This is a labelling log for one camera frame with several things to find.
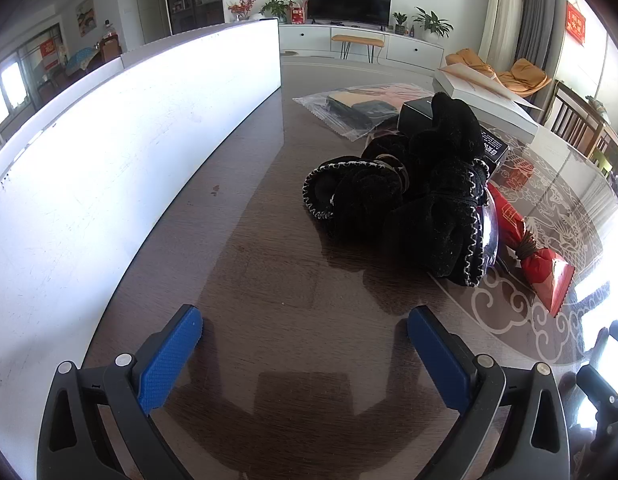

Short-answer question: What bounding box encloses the white door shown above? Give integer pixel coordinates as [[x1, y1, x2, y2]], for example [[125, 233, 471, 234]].
[[134, 0, 162, 43]]

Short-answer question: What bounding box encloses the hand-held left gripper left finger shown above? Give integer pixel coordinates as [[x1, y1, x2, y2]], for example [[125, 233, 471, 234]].
[[36, 304, 204, 480]]

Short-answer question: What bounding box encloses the wooden bench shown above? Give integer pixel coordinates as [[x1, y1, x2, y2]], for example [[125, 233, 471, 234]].
[[331, 34, 387, 62]]

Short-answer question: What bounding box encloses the red flower bouquet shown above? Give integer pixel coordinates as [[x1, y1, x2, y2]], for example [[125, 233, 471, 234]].
[[228, 0, 257, 22]]

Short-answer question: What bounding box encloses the dining table with blue cloth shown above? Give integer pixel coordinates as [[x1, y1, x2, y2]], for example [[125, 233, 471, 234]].
[[64, 47, 102, 76]]

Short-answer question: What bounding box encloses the framed wall painting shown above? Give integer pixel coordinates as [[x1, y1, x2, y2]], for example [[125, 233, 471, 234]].
[[76, 0, 95, 36]]

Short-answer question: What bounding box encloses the dark wooden slatted chair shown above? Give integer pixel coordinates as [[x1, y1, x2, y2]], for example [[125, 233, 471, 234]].
[[543, 80, 607, 158]]

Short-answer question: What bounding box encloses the orange lounge chair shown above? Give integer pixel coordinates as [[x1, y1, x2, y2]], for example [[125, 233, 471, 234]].
[[446, 48, 552, 98]]

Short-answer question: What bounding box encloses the red wall hanging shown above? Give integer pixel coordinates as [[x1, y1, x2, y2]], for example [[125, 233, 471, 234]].
[[565, 1, 587, 43]]

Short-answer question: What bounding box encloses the flat white box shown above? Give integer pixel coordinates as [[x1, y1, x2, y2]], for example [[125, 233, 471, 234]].
[[433, 64, 547, 143]]

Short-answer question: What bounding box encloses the clear zip bag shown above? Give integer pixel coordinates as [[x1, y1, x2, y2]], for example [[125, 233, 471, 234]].
[[292, 82, 435, 142]]

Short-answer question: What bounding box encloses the black plush slippers bundle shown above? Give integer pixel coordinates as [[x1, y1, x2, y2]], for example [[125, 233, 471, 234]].
[[302, 92, 491, 288]]

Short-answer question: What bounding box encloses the black printed carton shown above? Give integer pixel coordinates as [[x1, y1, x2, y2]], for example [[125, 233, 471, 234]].
[[398, 97, 510, 173]]

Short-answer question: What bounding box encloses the large potted plant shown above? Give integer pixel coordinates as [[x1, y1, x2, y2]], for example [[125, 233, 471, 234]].
[[413, 7, 454, 43]]

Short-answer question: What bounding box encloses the leafy green potted plant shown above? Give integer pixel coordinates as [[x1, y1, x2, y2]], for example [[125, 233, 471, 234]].
[[261, 0, 292, 21]]

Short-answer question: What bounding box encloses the white television cabinet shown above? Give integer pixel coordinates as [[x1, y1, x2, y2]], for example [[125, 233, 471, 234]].
[[279, 22, 446, 68]]

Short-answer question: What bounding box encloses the beige covered air conditioner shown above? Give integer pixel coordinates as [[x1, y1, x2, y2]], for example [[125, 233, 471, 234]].
[[478, 0, 524, 66]]

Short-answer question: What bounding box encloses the red foil packet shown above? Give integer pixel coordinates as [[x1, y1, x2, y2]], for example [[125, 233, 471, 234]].
[[486, 182, 576, 318]]

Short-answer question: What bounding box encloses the black television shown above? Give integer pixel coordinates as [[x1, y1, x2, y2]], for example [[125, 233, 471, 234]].
[[306, 0, 393, 26]]

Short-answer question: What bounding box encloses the cluttered wooden sideboard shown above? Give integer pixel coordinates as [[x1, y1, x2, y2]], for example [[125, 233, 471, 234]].
[[589, 95, 618, 201]]

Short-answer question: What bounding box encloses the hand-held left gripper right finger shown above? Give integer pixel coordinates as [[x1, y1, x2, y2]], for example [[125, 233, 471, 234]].
[[408, 305, 572, 480]]

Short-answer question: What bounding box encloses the grey curtain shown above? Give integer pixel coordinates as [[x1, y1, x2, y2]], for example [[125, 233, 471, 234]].
[[509, 0, 570, 81]]

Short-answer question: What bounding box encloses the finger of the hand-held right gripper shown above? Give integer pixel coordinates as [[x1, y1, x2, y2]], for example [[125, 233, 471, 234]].
[[596, 324, 618, 361], [576, 364, 617, 411]]

